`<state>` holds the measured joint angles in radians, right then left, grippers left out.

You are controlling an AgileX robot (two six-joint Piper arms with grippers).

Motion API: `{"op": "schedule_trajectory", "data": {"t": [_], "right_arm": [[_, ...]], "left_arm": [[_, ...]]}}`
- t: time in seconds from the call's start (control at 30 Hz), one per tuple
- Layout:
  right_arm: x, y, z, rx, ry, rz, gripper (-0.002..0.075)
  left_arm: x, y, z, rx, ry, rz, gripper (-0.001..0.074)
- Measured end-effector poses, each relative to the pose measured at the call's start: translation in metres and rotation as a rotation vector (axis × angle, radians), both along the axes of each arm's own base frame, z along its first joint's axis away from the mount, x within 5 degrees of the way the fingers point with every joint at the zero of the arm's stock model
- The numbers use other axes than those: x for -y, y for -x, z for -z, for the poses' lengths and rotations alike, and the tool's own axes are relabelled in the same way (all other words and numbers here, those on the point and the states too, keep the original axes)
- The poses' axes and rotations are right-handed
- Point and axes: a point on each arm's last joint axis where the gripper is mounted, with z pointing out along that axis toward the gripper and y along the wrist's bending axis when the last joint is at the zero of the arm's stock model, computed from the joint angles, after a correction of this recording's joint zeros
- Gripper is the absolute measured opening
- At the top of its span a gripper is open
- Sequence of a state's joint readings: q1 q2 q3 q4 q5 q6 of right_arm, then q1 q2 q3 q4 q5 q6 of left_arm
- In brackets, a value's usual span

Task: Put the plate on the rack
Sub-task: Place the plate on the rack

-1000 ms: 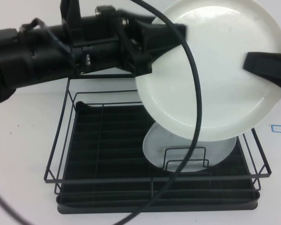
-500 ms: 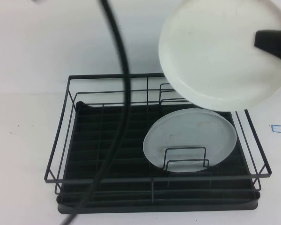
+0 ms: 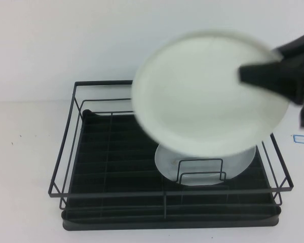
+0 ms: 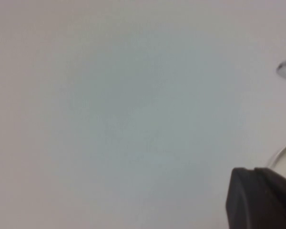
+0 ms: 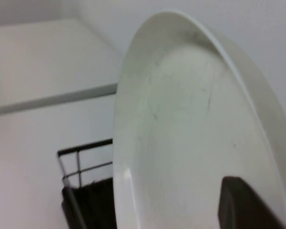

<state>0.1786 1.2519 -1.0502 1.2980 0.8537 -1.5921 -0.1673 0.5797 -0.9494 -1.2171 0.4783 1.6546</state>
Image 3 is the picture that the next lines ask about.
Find stained white round plate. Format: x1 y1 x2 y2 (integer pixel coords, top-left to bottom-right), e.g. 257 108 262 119
154 143 256 187

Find black plastic drip tray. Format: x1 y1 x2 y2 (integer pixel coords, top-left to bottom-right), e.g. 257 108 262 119
60 108 280 230

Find black wire dish rack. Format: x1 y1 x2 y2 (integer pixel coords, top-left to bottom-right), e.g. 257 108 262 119
47 80 294 212

